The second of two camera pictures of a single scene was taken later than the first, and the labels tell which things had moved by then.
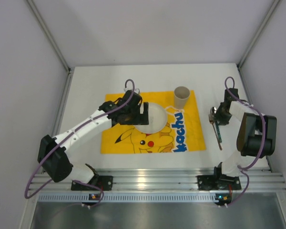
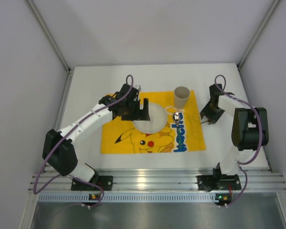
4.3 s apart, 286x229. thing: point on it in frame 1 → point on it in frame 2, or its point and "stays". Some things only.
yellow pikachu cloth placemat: (183, 130) stays
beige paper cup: (181, 94) stays
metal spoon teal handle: (213, 111) → (177, 116)
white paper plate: (157, 119) stays
